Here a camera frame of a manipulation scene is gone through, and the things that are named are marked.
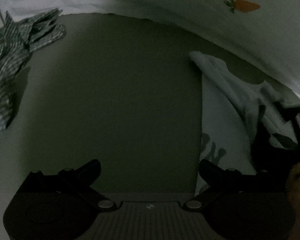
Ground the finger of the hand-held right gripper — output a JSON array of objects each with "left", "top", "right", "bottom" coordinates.
[
  {"left": 275, "top": 101, "right": 300, "bottom": 117},
  {"left": 251, "top": 104, "right": 299, "bottom": 173}
]

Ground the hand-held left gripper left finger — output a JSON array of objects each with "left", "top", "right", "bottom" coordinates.
[{"left": 16, "top": 159, "right": 118, "bottom": 209}]

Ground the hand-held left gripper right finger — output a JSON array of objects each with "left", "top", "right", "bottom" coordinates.
[{"left": 184, "top": 159, "right": 288, "bottom": 210}]

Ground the light blue t-shirt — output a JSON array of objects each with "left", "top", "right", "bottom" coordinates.
[{"left": 189, "top": 51, "right": 300, "bottom": 198}]

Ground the person's right hand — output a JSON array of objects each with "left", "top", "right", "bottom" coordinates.
[{"left": 285, "top": 161, "right": 300, "bottom": 220}]

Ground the checked shirt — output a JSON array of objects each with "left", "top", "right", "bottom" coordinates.
[{"left": 0, "top": 8, "right": 67, "bottom": 141}]

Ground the white shirt with carrot print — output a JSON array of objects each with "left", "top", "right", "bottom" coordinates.
[{"left": 0, "top": 0, "right": 300, "bottom": 106}]

